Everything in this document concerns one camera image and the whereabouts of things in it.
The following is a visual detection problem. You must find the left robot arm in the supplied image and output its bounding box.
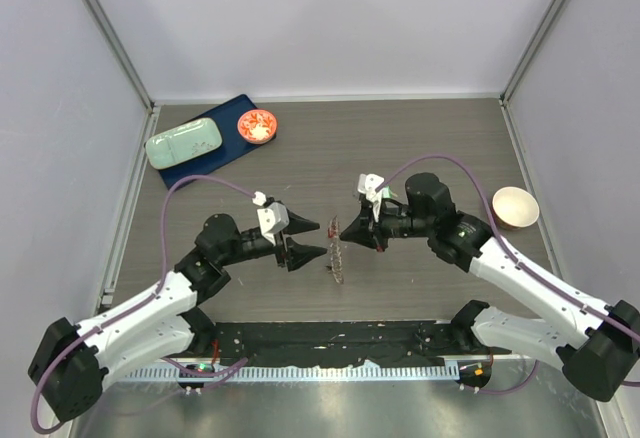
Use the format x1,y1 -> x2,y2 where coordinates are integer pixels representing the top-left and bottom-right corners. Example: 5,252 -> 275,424
28,203 -> 326,423

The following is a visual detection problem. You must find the green tag key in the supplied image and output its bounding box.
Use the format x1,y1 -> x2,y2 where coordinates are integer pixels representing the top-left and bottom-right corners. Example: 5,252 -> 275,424
382,187 -> 396,199

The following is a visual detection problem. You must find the right aluminium frame post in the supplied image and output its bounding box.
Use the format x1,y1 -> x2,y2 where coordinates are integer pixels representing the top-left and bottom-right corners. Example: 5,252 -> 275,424
499,0 -> 596,107

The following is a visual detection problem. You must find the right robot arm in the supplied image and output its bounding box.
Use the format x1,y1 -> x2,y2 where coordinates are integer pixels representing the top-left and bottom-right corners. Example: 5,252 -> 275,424
340,173 -> 639,402

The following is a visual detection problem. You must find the aluminium frame post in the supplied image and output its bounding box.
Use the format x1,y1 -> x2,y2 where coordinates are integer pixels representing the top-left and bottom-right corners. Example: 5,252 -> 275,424
58,0 -> 155,112
499,0 -> 596,107

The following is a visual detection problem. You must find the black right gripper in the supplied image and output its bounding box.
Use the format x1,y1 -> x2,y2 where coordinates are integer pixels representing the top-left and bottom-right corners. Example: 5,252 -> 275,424
341,196 -> 434,252

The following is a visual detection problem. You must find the metal disc keyring holder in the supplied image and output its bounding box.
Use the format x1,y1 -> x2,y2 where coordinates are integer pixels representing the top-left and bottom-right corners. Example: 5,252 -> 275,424
326,216 -> 344,285

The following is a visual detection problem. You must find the dark blue tray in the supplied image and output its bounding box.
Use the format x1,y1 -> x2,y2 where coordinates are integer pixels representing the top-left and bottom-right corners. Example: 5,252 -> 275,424
145,94 -> 258,188

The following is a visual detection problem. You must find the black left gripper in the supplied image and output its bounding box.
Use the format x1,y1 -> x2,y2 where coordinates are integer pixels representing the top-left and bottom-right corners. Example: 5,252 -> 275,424
219,209 -> 326,269

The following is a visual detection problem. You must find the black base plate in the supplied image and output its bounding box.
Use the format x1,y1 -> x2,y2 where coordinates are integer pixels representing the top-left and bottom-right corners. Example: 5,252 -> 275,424
194,320 -> 509,368

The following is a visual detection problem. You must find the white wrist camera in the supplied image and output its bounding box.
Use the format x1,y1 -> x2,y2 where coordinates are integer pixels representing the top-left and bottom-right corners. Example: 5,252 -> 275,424
252,191 -> 290,245
356,174 -> 385,222

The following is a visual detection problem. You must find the white slotted cable duct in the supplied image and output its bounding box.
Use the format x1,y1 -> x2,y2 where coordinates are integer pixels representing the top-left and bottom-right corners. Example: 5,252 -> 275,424
121,361 -> 459,384

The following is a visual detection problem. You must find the orange patterned small bowl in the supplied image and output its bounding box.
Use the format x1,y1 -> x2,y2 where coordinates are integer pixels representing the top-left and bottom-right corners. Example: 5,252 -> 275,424
237,109 -> 278,145

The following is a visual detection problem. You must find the left aluminium frame post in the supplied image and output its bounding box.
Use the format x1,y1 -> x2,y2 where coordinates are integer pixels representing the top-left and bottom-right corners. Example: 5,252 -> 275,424
58,0 -> 155,112

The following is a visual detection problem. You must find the pale green oblong dish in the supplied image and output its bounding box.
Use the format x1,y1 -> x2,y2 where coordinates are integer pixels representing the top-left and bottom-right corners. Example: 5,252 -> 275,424
145,117 -> 223,170

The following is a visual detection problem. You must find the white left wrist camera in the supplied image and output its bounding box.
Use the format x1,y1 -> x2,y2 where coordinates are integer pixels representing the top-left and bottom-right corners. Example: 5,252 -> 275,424
252,191 -> 290,245

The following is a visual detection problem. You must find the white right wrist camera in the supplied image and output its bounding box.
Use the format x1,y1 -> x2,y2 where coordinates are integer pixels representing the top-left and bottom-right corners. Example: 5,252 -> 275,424
356,174 -> 385,222

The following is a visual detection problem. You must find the red cream bowl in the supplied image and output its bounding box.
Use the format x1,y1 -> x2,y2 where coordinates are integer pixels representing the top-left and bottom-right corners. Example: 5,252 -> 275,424
491,186 -> 540,230

